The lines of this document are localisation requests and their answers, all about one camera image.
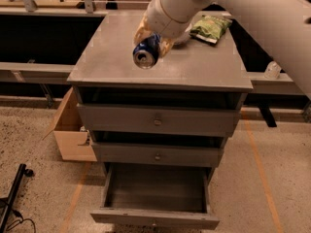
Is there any black stand leg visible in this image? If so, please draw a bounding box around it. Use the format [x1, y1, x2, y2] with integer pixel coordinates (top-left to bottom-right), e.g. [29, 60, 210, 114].
[0, 164, 34, 233]

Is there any white ceramic bowl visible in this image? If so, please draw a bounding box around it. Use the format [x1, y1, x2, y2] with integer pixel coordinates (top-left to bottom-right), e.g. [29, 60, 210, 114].
[174, 25, 191, 46]

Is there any grey middle drawer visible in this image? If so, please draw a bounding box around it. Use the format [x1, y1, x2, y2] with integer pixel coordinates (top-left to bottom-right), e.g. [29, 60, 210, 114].
[92, 143, 224, 167]

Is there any grey metal railing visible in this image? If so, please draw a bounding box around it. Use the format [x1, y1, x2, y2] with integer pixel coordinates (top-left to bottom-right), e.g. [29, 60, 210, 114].
[0, 0, 311, 95]

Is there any grey drawer cabinet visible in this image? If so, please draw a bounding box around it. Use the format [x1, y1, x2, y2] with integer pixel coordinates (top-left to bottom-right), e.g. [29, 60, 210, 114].
[67, 10, 255, 186]

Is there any blue pepsi can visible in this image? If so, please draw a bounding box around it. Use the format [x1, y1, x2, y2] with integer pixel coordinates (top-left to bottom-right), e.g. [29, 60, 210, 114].
[133, 33, 160, 69]

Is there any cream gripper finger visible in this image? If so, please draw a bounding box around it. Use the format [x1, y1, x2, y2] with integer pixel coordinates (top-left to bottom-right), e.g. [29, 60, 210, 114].
[133, 15, 153, 46]
[159, 37, 176, 58]

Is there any green chip bag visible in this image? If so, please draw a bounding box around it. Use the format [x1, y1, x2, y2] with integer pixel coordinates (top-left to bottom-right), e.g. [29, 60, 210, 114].
[190, 16, 232, 45]

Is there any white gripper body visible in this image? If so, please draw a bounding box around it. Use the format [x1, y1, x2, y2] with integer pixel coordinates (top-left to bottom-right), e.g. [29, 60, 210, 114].
[146, 0, 191, 39]

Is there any grey top drawer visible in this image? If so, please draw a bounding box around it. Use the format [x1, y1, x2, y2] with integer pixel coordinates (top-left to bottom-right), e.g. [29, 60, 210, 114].
[77, 104, 240, 137]

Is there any black floor cable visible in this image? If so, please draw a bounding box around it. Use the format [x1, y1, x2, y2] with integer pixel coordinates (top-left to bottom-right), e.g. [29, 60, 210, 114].
[5, 207, 38, 233]

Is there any open cardboard box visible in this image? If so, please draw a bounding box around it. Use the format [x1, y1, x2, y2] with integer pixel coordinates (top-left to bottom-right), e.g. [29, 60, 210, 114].
[44, 88, 96, 161]

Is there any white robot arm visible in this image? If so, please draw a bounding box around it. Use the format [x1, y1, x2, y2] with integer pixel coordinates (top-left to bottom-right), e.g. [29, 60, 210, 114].
[134, 0, 311, 98]

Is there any grey open bottom drawer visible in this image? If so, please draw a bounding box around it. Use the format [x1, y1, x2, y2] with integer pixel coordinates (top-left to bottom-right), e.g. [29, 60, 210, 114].
[91, 163, 219, 230]

